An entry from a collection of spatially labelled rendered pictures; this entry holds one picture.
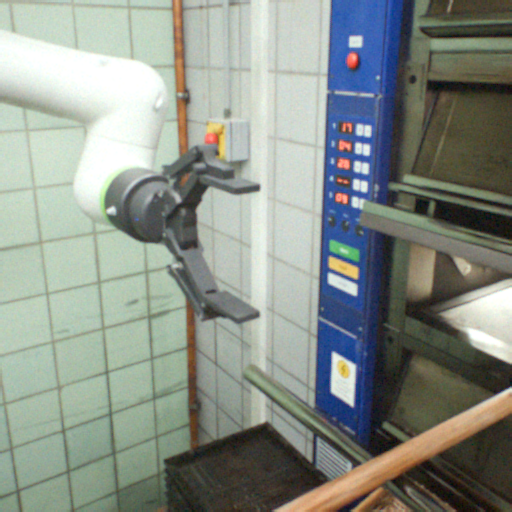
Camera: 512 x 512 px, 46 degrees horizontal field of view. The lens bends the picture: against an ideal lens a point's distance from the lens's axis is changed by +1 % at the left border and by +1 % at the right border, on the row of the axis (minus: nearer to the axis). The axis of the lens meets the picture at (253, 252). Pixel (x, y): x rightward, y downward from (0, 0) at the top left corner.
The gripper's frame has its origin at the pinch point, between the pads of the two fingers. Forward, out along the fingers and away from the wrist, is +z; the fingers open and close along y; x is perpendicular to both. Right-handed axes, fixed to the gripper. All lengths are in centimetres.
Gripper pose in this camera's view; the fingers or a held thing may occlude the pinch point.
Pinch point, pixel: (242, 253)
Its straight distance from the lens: 60.2
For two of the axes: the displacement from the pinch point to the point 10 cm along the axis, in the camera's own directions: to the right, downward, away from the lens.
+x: -8.3, 1.9, -5.3
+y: 0.0, 9.4, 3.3
